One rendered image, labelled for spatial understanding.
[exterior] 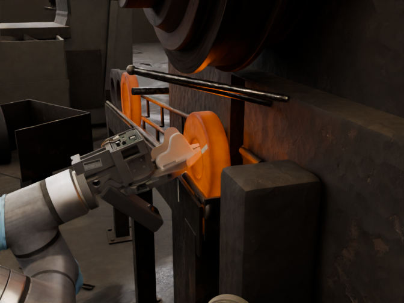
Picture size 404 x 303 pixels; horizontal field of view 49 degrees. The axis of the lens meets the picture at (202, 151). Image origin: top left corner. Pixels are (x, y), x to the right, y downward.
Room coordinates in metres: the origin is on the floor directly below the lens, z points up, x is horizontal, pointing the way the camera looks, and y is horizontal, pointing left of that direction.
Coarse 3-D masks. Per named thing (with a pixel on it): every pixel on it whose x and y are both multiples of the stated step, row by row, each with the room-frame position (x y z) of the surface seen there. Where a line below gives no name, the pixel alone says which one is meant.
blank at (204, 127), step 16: (192, 112) 0.72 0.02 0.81; (208, 112) 0.70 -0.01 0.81; (192, 128) 0.71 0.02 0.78; (208, 128) 0.66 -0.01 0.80; (208, 144) 0.64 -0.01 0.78; (224, 144) 0.64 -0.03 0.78; (208, 160) 0.64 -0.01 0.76; (224, 160) 0.63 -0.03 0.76; (192, 176) 0.71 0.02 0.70; (208, 176) 0.64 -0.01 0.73; (208, 192) 0.64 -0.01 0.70
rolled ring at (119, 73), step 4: (120, 72) 1.54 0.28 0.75; (124, 72) 1.54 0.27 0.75; (116, 76) 1.60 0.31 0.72; (120, 76) 1.51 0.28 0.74; (116, 80) 1.60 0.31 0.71; (120, 80) 1.50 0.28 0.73; (116, 84) 1.61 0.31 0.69; (120, 84) 1.51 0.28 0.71; (116, 88) 1.61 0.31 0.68; (120, 88) 1.61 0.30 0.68; (116, 92) 1.62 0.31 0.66; (120, 92) 1.62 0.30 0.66; (116, 96) 1.63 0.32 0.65; (120, 96) 1.62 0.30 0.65; (116, 100) 1.63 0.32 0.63; (120, 100) 1.61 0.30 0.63; (120, 104) 1.60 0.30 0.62; (120, 108) 1.59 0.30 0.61
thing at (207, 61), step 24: (216, 0) 0.53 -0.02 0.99; (240, 0) 0.52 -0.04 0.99; (264, 0) 0.53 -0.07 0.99; (216, 24) 0.53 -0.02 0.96; (240, 24) 0.55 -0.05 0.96; (264, 24) 0.56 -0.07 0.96; (192, 48) 0.62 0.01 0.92; (216, 48) 0.55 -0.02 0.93; (240, 48) 0.59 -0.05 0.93; (192, 72) 0.63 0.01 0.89
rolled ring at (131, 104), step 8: (128, 80) 1.33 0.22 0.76; (136, 80) 1.34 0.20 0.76; (128, 88) 1.31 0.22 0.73; (128, 96) 1.32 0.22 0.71; (136, 96) 1.31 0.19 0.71; (128, 104) 1.44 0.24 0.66; (136, 104) 1.30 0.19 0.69; (128, 112) 1.42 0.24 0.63; (136, 112) 1.30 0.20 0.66; (136, 120) 1.31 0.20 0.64
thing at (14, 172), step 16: (16, 112) 1.20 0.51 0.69; (32, 112) 1.23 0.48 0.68; (48, 112) 1.18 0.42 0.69; (64, 112) 1.14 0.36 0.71; (80, 112) 1.10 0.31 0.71; (16, 128) 1.19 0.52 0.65; (32, 128) 0.95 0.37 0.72; (48, 128) 0.98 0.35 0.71; (64, 128) 1.02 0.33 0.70; (80, 128) 1.05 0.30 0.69; (16, 144) 0.92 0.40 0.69; (32, 144) 0.95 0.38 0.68; (48, 144) 0.98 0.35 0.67; (64, 144) 1.01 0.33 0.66; (80, 144) 1.05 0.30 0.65; (16, 160) 1.07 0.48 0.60; (32, 160) 0.94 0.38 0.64; (48, 160) 0.97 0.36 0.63; (64, 160) 1.01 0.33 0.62; (16, 176) 0.94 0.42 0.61; (32, 176) 0.94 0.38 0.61; (48, 176) 1.06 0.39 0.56
